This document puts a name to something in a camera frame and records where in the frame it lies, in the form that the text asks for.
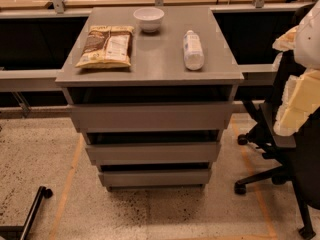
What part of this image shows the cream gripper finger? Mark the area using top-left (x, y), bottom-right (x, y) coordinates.
top-left (273, 69), bottom-right (320, 136)
top-left (272, 26), bottom-right (297, 52)

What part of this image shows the grey bottom drawer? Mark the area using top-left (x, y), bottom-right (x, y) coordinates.
top-left (99, 169), bottom-right (211, 188)

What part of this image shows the grey drawer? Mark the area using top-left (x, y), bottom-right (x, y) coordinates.
top-left (99, 169), bottom-right (211, 188)
top-left (71, 102), bottom-right (232, 132)
top-left (86, 142), bottom-right (221, 165)

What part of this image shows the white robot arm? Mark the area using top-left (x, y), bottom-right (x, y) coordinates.
top-left (272, 1), bottom-right (320, 136)

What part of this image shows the grey top drawer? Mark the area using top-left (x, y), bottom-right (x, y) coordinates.
top-left (71, 102), bottom-right (232, 132)

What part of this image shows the grey drawer cabinet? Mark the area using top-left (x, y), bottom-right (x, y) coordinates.
top-left (56, 7), bottom-right (243, 190)

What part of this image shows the grey middle drawer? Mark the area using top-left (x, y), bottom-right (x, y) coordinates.
top-left (86, 142), bottom-right (221, 165)

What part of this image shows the black office chair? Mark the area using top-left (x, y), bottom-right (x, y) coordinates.
top-left (233, 0), bottom-right (320, 240)

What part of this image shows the white plastic bottle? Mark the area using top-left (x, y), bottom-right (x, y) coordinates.
top-left (183, 30), bottom-right (204, 71)

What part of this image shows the white ceramic bowl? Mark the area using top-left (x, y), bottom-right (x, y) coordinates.
top-left (133, 7), bottom-right (165, 33)

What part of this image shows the brown yellow snack bag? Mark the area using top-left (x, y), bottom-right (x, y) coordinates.
top-left (76, 25), bottom-right (134, 69)

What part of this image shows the black chair leg with caster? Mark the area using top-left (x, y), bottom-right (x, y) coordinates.
top-left (0, 186), bottom-right (53, 240)

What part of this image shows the grey metal desk frame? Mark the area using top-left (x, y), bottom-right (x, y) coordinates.
top-left (0, 0), bottom-right (320, 118)

